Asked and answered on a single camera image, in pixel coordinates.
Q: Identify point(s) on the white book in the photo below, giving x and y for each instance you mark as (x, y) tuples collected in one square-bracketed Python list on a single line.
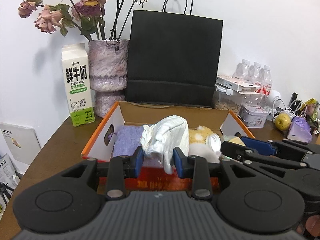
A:
[(20, 142)]

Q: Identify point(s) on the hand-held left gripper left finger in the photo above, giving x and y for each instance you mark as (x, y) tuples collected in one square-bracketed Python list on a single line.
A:
[(138, 161)]

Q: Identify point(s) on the flat white box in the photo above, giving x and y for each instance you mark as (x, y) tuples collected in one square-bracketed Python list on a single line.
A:
[(237, 83)]

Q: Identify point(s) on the printed tin box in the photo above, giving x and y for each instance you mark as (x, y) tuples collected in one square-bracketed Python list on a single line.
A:
[(252, 116)]

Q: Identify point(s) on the yellow snack packet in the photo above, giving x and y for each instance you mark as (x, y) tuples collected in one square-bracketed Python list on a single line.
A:
[(312, 107)]

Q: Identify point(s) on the purple mottled vase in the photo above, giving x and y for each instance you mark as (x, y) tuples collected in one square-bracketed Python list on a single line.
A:
[(107, 65)]

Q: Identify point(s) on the small purple organza bag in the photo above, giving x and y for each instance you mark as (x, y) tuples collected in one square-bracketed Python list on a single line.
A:
[(300, 130)]

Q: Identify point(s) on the black paper bag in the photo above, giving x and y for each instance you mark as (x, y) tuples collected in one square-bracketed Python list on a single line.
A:
[(172, 60)]

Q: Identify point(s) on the red cardboard box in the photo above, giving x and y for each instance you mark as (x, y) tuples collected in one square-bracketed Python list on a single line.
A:
[(165, 117)]

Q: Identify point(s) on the clear plastic food container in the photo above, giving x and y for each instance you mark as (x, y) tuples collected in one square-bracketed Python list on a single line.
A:
[(232, 102)]

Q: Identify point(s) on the milk carton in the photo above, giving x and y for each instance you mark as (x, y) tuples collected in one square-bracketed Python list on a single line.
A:
[(78, 80)]

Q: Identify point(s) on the white plastic bag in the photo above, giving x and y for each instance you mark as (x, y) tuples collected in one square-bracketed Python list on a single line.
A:
[(167, 135)]

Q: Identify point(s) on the black tripod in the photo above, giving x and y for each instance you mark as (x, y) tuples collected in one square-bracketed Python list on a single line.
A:
[(5, 190)]

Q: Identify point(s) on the yellow-green apple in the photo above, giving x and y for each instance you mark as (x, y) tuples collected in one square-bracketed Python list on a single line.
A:
[(283, 122)]

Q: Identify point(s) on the open clear plastic bottle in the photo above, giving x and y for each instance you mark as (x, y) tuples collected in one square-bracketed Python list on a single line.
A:
[(214, 142)]

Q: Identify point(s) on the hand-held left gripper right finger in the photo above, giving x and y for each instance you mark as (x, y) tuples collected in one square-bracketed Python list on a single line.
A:
[(179, 162)]

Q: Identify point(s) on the small white fan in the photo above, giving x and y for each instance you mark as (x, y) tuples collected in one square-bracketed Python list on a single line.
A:
[(273, 97)]

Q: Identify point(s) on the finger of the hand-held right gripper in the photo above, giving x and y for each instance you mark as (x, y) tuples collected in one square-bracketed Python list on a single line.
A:
[(235, 150), (257, 145)]

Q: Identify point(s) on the black charger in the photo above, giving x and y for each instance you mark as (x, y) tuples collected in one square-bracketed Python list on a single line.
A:
[(294, 100)]

